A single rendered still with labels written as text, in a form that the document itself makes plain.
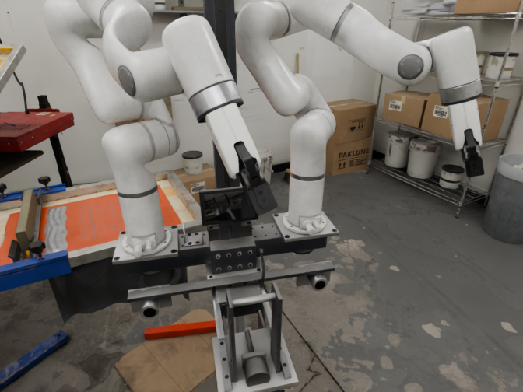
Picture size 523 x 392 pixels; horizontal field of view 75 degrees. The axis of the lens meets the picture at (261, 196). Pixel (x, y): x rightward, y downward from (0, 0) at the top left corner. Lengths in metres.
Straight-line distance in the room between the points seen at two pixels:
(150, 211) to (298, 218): 0.39
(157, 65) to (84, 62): 0.34
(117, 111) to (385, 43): 0.58
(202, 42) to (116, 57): 0.14
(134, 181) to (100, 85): 0.22
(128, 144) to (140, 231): 0.22
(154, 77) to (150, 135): 0.28
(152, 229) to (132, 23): 0.47
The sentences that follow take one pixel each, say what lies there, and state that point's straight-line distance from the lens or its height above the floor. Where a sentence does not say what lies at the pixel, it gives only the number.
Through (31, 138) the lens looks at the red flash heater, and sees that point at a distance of 2.39.
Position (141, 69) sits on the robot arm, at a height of 1.60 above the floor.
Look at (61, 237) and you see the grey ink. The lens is 1.44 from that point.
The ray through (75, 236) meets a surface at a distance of 1.43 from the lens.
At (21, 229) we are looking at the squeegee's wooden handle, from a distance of 1.35.
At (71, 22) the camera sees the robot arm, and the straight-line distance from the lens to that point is 0.87.
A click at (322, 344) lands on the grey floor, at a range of 2.16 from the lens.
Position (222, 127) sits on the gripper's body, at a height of 1.53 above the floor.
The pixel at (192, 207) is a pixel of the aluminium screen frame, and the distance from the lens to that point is 1.40.
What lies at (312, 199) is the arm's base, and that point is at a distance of 0.91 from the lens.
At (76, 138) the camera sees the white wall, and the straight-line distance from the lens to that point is 3.47.
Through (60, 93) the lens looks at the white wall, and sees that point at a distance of 3.39.
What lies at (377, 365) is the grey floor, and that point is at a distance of 2.15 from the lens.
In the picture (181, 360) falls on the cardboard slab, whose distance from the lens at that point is 2.09.
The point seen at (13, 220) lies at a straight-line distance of 1.68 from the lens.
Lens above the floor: 1.66
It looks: 27 degrees down
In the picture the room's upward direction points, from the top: straight up
